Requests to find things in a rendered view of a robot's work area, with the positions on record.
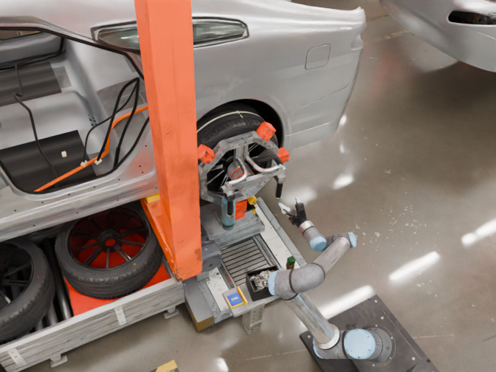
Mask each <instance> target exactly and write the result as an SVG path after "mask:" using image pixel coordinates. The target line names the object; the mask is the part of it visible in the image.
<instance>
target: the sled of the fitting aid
mask: <svg viewBox="0 0 496 372"><path fill-rule="evenodd" d="M252 212H253V213H254V215H255V217H256V218H257V220H258V223H257V224H254V225H252V226H250V227H246V228H244V229H242V230H239V231H236V232H233V233H230V234H228V235H225V236H222V237H220V238H217V239H215V240H213V241H215V242H216V243H217V245H218V248H219V249H220V248H222V247H225V246H227V245H230V244H233V243H235V242H237V241H240V240H243V239H245V238H248V237H250V236H253V235H256V234H258V233H262V232H263V231H264V229H265V224H264V223H263V222H262V220H261V218H260V217H259V215H258V214H257V213H256V210H255V209H254V210H252Z"/></svg>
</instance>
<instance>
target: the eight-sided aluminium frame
mask: <svg viewBox="0 0 496 372"><path fill-rule="evenodd" d="M254 142H256V143H258V144H260V145H262V146H263V147H265V148H267V149H271V150H273V151H274V152H275V154H277V156H278V153H279V148H278V147H277V146H276V144H274V143H273V141H270V140H269V141H268V142H267V141H266V140H263V139H262V138H261V136H260V135H259V134H258V132H256V131H250V132H248V133H245V134H241V135H238V136H235V137H231V138H228V139H223V140H221V141H220V142H219V143H217V146H216V147H215V148H214V149H213V150H212V151H213V153H214V154H215V155H216V157H215V158H214V159H213V161H212V162H211V163H210V164H207V163H205V162H201V163H200V164H199V166H198V170H199V195H200V196H201V198H202V199H204V200H207V201H209V202H212V203H214V204H218V205H220V206H222V202H221V200H222V199H223V198H224V196H220V195H218V194H216V193H213V192H210V191H209V190H207V173H208V172H209V171H210V169H211V168H212V167H213V166H214V165H215V164H216V163H217V162H218V161H219V160H220V158H222V157H223V155H224V154H225V153H226V152H227V151H229V150H232V149H235V148H238V147H242V146H245V145H248V144H252V143H254ZM276 165H277V163H276V162H275V160H273V159H272V160H270V161H268V162H267V165H266V168H271V167H274V166H276ZM272 177H273V176H272ZM272 177H269V178H267V179H264V180H261V181H259V183H260V187H259V189H258V191H259V190H260V189H261V188H262V187H263V186H264V185H265V184H266V183H267V182H268V181H269V180H270V179H271V178H272ZM258 191H257V192H258ZM257 192H256V193H254V194H252V195H251V196H243V195H242V194H241V192H240V191H236V192H235V200H236V202H239V201H242V200H245V199H248V198H251V197H253V196H254V195H255V194H257ZM236 202H235V203H236Z"/></svg>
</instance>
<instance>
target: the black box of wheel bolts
mask: <svg viewBox="0 0 496 372"><path fill-rule="evenodd" d="M278 270H279V268H278V265H274V266H268V267H266V268H263V269H257V270H254V271H251V272H246V274H247V275H246V285H247V288H248V291H249V294H250V297H251V298H252V302H254V301H257V300H262V299H264V298H268V297H272V296H275V295H272V294H271V293H270V291H269V287H268V280H269V276H270V274H271V273H272V272H274V271H278ZM279 271H280V270H279Z"/></svg>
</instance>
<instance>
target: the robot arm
mask: <svg viewBox="0 0 496 372"><path fill-rule="evenodd" d="M295 200H296V203H297V204H296V205H295V207H296V209H292V211H290V208H289V207H286V206H285V205H283V204H282V203H279V206H280V208H281V210H282V213H283V214H285V213H286V214H287V215H288V216H290V217H291V218H290V217H289V220H290V219H291V220H292V221H291V223H292V224H293V225H295V224H296V226H297V227H298V229H299V231H300V233H301V234H302V236H303V237H304V238H305V240H306V241H307V242H308V244H309V245H310V247H311V248H312V249H313V250H314V251H322V252H323V253H322V254H321V255H320V256H319V257H318V258H317V259H316V260H315V261H314V262H311V263H308V264H306V265H305V266H303V267H300V268H297V269H287V270H280V271H279V270H278V271H274V272H272V273H271V274H270V276H269V280H268V287H269V291H270V293H271V294H272V295H279V296H280V297H281V299H282V300H284V301H285V303H286V304H287V305H288V306H289V308H290V309H291V310H292V311H293V312H294V313H295V314H296V316H297V317H298V318H299V319H300V321H301V322H302V323H303V324H304V326H305V327H307V329H308V330H309V331H310V332H311V334H312V335H313V336H314V338H313V344H314V352H315V353H316V355H317V356H318V357H319V358H322V359H366V360H367V361H369V362H373V363H380V362H384V361H385V360H386V359H387V358H388V357H389V356H390V353H391V349H392V344H391V341H390V338H389V336H388V335H387V334H386V333H385V332H384V331H383V330H382V329H379V328H368V329H366V330H363V329H354V330H344V331H340V330H339V329H338V328H337V327H336V326H335V325H333V324H330V323H329V322H328V321H327V319H326V318H325V317H324V316H323V315H322V313H321V312H320V310H319V309H318V308H317V307H316V306H315V304H314V303H313V302H312V300H311V299H310V298H309V296H308V295H307V294H306V293H305V292H307V291H309V290H312V289H314V288H316V287H318V286H319V285H320V284H321V283H322V282H323V281H324V280H325V278H326V273H327V272H328V271H329V270H330V269H331V267H332V266H333V265H335V263H336V262H337V261H338V260H339V259H340V258H341V257H342V256H343V255H344V253H345V252H346V251H348V250H349V249H350V248H354V247H356V245H357V243H356V238H355V235H354V234H353V233H352V232H347V233H342V234H336V235H327V236H324V235H322V234H320V232H319V231H318V230H317V228H316V227H315V226H314V225H313V224H312V222H311V221H309V220H307V218H306V212H305V208H304V205H303V203H302V202H300V200H299V199H298V198H297V197H295Z"/></svg>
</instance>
